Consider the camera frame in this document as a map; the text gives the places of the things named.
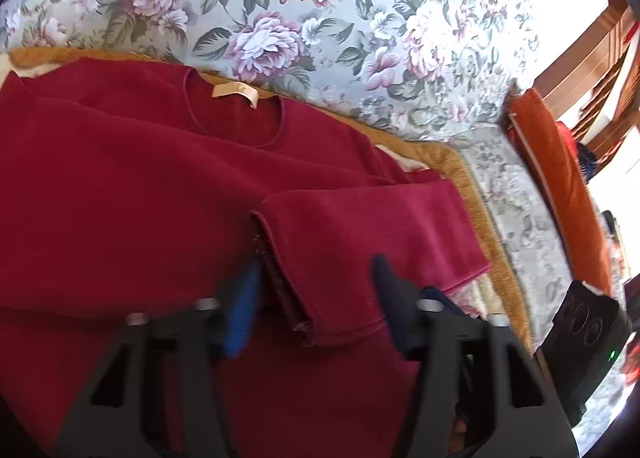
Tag dark red knit sweater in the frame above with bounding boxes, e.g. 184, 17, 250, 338
1, 59, 489, 457

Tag rust orange velvet cushion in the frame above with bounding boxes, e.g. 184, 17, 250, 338
506, 88, 613, 296

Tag orange floral plush blanket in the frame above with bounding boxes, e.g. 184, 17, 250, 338
1, 48, 535, 350

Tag grey floral quilt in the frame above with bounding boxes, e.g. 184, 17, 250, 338
0, 0, 626, 444

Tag wooden headboard frame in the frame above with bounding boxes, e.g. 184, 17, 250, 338
535, 0, 639, 171

